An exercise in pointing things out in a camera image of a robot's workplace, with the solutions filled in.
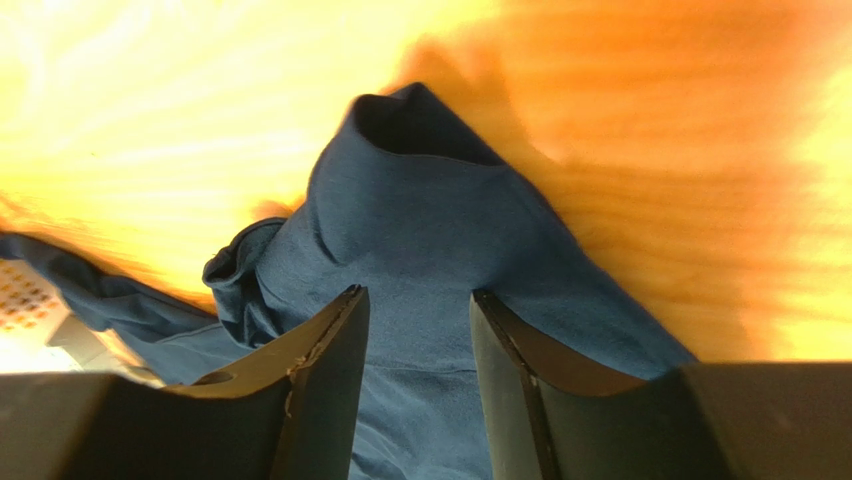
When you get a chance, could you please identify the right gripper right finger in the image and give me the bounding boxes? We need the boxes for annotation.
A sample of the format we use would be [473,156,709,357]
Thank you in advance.
[470,291,851,479]

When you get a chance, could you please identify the white laundry basket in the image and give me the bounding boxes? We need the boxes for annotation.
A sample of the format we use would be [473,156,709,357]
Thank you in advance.
[1,260,69,336]

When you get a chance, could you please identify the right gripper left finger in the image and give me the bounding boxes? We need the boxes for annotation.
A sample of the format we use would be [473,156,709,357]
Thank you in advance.
[1,285,370,479]

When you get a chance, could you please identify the navy blue t shirt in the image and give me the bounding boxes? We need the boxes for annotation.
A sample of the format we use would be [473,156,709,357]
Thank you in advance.
[1,83,692,479]

